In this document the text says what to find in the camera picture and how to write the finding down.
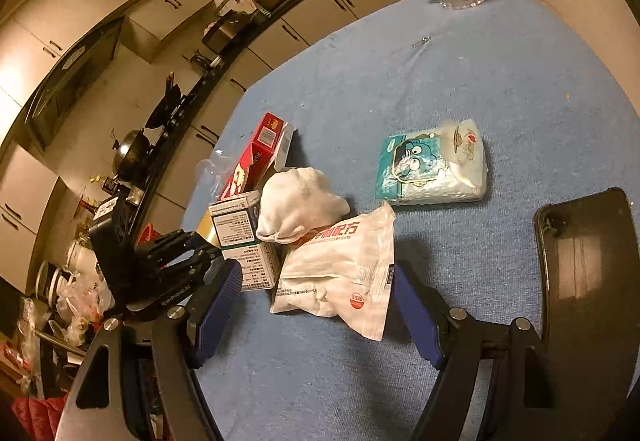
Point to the red plastic basket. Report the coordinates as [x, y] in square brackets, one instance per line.
[149, 233]

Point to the black range hood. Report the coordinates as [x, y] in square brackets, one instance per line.
[75, 76]

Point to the black kitchen countertop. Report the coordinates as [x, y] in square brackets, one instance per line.
[260, 28]

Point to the blue tissue pack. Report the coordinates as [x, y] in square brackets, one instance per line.
[430, 166]

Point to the white sock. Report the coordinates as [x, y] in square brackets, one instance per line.
[300, 201]

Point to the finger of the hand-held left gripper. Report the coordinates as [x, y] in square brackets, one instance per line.
[170, 241]
[197, 263]

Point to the red cardboard box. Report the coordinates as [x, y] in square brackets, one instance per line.
[260, 146]

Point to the white plastic packet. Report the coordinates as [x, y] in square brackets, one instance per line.
[335, 276]

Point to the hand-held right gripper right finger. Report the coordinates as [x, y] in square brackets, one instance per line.
[415, 321]

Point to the clear plastic wrapper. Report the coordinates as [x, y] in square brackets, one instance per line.
[210, 168]

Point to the black frying pan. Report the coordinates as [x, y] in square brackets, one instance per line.
[165, 106]

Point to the small metal screw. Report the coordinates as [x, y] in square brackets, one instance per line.
[422, 41]

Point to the white medicine box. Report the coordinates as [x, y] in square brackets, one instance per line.
[242, 231]

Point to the red quilted jacket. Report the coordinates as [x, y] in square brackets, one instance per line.
[40, 421]

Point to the steel wok with lid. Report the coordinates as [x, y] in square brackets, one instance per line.
[130, 153]

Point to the white plastic bag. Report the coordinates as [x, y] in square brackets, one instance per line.
[85, 296]

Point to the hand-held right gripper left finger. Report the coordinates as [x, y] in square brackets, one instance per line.
[215, 316]

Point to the steel rectangular pot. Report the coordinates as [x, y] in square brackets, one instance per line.
[220, 31]

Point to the blue tablecloth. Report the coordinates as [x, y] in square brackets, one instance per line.
[350, 96]

